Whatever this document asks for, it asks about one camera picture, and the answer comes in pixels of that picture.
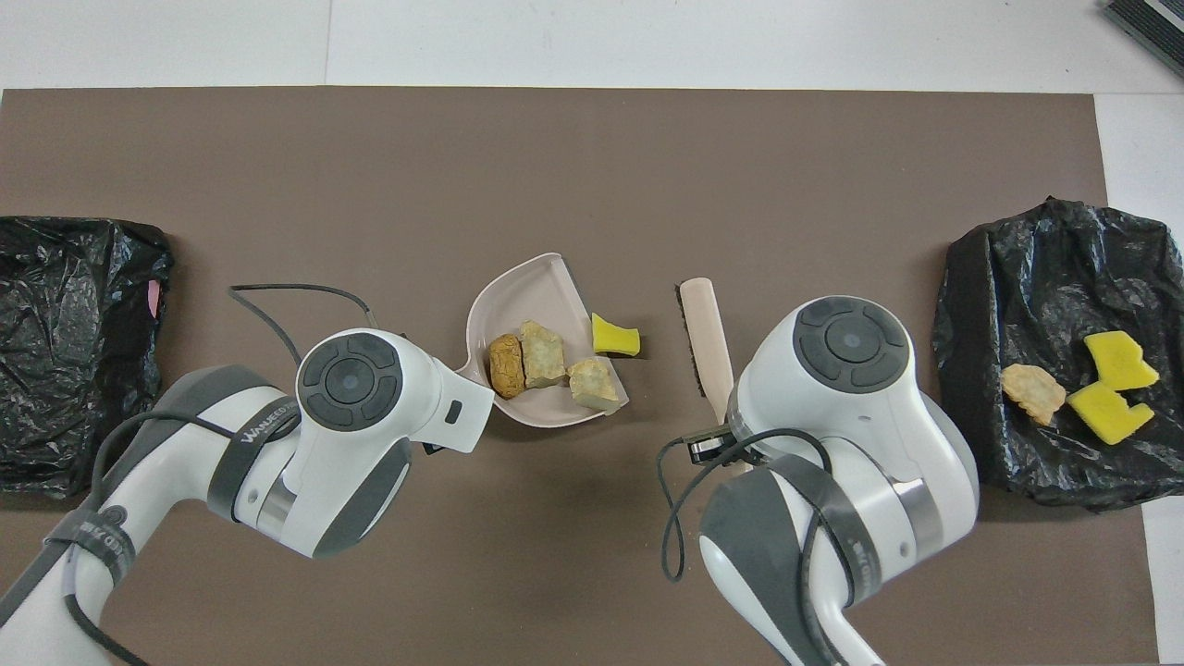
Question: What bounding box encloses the golden brown bread roll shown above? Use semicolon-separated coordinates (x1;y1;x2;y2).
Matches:
487;333;527;401

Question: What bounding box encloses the beige plastic dustpan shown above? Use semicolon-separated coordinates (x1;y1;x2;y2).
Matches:
455;253;632;430

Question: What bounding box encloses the small yellow sponge piece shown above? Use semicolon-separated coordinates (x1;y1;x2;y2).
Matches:
591;313;642;359

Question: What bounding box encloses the beige brush with black bristles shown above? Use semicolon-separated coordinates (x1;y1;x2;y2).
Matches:
678;277;754;475

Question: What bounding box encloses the yellow sponge with green side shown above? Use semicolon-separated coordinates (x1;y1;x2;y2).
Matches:
1083;330;1161;392

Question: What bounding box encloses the boxy black bag-lined trash bin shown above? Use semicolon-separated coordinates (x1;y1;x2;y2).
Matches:
0;216;175;500

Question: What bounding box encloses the rounded black bag-lined trash bin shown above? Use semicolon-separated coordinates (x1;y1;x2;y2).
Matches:
931;196;1184;512

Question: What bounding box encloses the brown table mat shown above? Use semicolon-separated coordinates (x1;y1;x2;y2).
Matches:
0;86;1159;666

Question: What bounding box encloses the dark ribbed panel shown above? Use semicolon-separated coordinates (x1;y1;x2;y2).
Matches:
1101;0;1184;55

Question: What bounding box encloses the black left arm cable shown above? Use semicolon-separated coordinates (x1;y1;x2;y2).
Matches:
55;283;378;666

